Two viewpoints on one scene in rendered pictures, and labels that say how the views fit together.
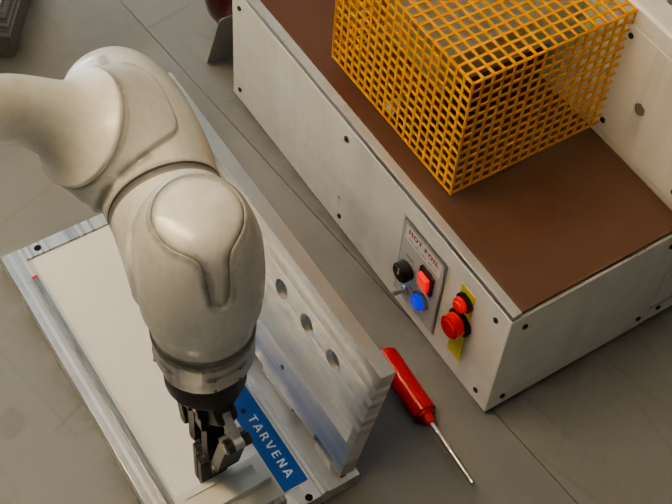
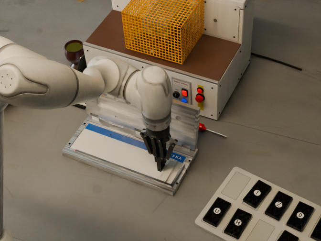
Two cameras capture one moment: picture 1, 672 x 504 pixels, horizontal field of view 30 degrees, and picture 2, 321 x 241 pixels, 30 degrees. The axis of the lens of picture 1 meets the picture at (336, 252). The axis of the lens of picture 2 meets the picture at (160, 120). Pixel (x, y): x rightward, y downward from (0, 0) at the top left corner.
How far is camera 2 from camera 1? 0.95 m
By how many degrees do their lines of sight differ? 16
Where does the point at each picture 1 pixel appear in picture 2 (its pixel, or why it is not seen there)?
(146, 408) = (132, 164)
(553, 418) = (234, 113)
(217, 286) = (166, 89)
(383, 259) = not seen: hidden behind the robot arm
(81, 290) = (90, 147)
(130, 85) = (112, 59)
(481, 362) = (211, 104)
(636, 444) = (258, 108)
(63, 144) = (107, 78)
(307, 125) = not seen: hidden behind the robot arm
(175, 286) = (157, 93)
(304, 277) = not seen: hidden behind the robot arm
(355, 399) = (190, 124)
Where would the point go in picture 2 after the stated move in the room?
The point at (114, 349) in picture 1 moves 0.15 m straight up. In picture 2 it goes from (112, 155) to (106, 127)
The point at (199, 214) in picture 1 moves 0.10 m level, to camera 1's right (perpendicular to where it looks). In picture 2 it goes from (155, 73) to (186, 61)
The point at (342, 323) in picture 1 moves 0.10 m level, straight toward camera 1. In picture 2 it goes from (179, 104) to (193, 123)
